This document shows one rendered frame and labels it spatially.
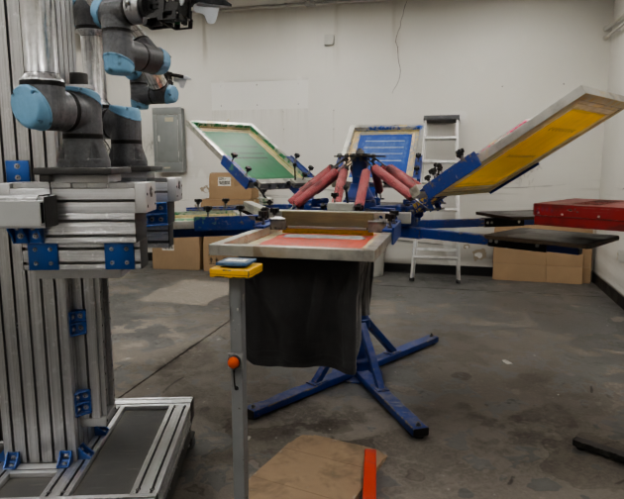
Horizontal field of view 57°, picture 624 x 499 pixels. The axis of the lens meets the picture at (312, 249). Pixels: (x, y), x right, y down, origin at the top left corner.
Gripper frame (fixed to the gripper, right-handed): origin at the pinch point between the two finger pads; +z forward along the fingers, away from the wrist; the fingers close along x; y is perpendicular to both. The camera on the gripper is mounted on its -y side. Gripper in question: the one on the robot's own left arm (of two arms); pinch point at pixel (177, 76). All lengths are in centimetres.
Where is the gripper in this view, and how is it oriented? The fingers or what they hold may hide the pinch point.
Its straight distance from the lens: 292.4
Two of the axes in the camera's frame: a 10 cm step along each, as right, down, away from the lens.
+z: 3.6, -1.4, 9.2
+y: -1.3, 9.7, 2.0
